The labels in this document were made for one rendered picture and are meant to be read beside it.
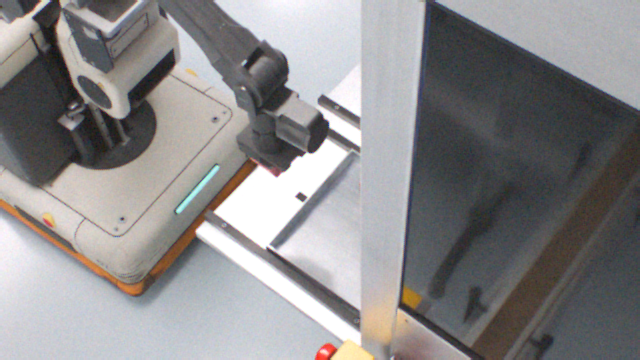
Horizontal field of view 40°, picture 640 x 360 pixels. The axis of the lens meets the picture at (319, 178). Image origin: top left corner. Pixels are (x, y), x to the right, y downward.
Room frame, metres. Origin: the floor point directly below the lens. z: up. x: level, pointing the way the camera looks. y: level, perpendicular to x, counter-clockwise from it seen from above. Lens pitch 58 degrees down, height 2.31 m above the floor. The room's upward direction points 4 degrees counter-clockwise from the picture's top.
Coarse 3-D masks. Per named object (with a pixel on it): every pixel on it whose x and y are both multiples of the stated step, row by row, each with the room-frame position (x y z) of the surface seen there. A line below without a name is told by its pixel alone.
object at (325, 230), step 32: (352, 160) 0.92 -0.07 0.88; (320, 192) 0.85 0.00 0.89; (352, 192) 0.85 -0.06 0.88; (288, 224) 0.77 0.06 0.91; (320, 224) 0.78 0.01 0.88; (352, 224) 0.78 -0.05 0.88; (288, 256) 0.72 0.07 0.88; (320, 256) 0.72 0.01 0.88; (352, 256) 0.71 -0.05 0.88; (352, 288) 0.65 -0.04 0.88
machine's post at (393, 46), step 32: (384, 0) 0.49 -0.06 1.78; (416, 0) 0.47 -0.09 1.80; (384, 32) 0.49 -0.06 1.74; (416, 32) 0.47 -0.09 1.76; (384, 64) 0.49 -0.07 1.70; (416, 64) 0.47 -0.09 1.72; (384, 96) 0.49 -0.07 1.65; (416, 96) 0.47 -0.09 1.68; (384, 128) 0.49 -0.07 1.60; (416, 128) 0.47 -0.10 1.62; (384, 160) 0.49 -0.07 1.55; (384, 192) 0.49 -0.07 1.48; (384, 224) 0.48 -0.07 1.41; (384, 256) 0.48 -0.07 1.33; (384, 288) 0.48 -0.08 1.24; (384, 320) 0.48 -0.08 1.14; (384, 352) 0.48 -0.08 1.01
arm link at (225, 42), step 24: (168, 0) 0.84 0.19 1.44; (192, 0) 0.84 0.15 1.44; (192, 24) 0.82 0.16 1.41; (216, 24) 0.82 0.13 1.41; (240, 24) 0.83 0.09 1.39; (216, 48) 0.79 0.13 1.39; (240, 48) 0.79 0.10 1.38; (264, 48) 0.80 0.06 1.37; (240, 72) 0.76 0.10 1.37; (264, 72) 0.77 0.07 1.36; (288, 72) 0.79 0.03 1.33; (264, 96) 0.75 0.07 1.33
